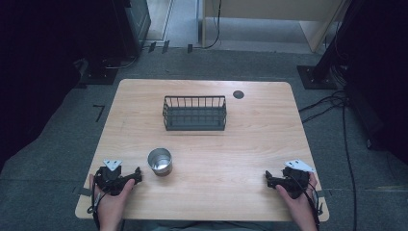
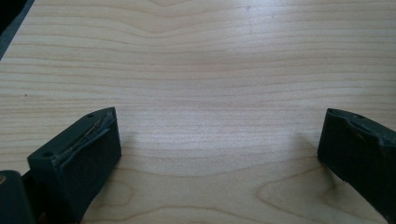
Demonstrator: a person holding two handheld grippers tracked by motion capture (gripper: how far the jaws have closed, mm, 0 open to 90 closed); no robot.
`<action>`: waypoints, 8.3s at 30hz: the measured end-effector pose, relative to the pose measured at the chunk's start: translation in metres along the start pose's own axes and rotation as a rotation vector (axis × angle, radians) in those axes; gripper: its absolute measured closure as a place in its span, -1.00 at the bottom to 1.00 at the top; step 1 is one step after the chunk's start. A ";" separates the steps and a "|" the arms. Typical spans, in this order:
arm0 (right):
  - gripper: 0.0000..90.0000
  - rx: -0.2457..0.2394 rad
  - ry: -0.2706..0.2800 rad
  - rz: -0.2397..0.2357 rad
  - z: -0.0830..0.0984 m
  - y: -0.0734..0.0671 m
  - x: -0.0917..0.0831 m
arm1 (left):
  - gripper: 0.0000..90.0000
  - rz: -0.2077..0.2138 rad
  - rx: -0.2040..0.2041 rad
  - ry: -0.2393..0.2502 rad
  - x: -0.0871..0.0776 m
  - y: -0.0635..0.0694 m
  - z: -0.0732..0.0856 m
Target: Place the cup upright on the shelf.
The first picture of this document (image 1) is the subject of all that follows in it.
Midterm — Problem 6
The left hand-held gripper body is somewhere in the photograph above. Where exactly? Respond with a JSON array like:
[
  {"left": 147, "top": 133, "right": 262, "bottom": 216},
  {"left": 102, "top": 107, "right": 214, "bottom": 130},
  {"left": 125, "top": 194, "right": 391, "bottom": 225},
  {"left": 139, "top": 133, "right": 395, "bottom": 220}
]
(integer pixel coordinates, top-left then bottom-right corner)
[{"left": 94, "top": 159, "right": 136, "bottom": 197}]

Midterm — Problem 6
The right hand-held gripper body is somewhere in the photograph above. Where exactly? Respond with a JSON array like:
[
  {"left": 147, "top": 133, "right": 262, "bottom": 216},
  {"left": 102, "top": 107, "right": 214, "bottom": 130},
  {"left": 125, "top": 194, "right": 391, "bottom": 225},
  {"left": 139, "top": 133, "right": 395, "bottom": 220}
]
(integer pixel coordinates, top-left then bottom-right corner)
[{"left": 274, "top": 159, "right": 317, "bottom": 199}]

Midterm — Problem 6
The person's left hand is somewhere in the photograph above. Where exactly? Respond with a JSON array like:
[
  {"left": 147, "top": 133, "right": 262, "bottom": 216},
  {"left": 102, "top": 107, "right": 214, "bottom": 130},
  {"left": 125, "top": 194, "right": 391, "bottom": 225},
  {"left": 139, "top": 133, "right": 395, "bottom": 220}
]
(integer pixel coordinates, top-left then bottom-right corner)
[{"left": 89, "top": 173, "right": 137, "bottom": 223}]

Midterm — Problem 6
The person's right hand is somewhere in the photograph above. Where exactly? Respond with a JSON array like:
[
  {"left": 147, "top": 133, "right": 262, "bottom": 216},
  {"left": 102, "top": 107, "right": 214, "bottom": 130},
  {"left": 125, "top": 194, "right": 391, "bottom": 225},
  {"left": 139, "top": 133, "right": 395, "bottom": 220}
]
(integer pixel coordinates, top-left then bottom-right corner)
[{"left": 275, "top": 172, "right": 319, "bottom": 223}]

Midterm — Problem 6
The shiny metal cup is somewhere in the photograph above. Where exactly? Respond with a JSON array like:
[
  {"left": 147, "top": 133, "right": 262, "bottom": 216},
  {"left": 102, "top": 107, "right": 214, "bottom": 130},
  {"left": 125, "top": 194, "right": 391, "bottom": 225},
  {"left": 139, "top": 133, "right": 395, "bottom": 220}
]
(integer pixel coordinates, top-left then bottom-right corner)
[{"left": 146, "top": 147, "right": 174, "bottom": 177}]

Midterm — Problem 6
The black angled floor tape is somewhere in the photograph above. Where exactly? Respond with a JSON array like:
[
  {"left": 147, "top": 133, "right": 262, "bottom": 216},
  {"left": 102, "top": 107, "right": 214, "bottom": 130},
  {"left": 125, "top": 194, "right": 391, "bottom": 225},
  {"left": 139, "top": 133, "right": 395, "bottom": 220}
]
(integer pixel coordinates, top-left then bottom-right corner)
[{"left": 92, "top": 104, "right": 106, "bottom": 123}]

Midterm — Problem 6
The person's grey clothing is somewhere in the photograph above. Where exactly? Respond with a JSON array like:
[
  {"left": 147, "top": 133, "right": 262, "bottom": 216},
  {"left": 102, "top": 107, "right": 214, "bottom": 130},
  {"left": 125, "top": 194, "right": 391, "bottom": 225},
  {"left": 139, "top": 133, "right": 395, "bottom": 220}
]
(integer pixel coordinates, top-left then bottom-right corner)
[{"left": 140, "top": 219, "right": 292, "bottom": 231}]

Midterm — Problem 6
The black metal stand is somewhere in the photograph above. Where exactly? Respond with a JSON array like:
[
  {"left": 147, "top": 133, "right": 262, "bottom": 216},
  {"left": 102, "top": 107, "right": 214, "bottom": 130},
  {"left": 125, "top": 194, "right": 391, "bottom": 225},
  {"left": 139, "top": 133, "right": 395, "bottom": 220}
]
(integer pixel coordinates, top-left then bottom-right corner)
[
  {"left": 295, "top": 0, "right": 357, "bottom": 90},
  {"left": 75, "top": 0, "right": 143, "bottom": 90}
]

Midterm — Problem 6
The light wooden cabinet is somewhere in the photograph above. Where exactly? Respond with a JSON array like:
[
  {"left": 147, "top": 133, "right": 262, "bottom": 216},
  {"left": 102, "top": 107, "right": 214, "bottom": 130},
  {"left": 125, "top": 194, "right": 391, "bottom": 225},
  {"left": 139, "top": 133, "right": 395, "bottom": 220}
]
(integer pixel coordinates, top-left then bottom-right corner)
[{"left": 201, "top": 0, "right": 352, "bottom": 54}]

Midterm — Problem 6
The right hand-held gripper cable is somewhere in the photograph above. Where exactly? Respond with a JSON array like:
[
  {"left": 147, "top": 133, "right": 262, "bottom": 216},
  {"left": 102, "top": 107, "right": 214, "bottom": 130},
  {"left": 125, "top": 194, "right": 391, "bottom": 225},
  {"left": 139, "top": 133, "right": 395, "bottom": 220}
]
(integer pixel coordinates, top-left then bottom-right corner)
[{"left": 290, "top": 174, "right": 324, "bottom": 231}]

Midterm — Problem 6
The hand-held gripper cable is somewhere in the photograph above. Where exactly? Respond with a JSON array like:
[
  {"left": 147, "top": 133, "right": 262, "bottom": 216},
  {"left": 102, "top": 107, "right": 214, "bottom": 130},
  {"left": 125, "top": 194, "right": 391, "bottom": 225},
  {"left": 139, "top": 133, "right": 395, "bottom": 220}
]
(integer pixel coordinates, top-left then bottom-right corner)
[
  {"left": 87, "top": 177, "right": 105, "bottom": 231},
  {"left": 290, "top": 174, "right": 324, "bottom": 231}
]

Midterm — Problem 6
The left hand-held gripper cable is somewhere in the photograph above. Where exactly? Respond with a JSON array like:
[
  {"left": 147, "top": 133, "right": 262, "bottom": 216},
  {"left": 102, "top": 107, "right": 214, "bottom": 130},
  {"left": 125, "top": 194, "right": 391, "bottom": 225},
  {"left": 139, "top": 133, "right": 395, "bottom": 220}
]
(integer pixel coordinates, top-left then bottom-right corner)
[{"left": 87, "top": 177, "right": 105, "bottom": 231}]

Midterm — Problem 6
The black floor cable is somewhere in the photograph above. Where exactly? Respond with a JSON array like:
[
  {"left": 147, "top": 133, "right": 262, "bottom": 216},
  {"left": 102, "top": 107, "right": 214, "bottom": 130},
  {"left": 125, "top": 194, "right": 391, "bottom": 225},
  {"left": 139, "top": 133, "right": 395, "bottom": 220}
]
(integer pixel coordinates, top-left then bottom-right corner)
[{"left": 297, "top": 90, "right": 359, "bottom": 231}]

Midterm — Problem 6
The black wire basket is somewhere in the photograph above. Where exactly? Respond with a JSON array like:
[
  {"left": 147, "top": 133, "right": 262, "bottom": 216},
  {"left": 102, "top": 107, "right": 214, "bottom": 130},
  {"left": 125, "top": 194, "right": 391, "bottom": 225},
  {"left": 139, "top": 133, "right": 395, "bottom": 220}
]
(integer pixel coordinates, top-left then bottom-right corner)
[{"left": 162, "top": 94, "right": 228, "bottom": 132}]

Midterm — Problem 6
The thin black hanging cable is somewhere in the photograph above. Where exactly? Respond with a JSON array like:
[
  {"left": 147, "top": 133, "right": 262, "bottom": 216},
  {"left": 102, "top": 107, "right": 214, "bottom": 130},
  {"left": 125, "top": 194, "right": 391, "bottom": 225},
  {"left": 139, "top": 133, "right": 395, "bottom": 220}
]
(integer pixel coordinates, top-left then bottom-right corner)
[{"left": 204, "top": 0, "right": 223, "bottom": 50}]

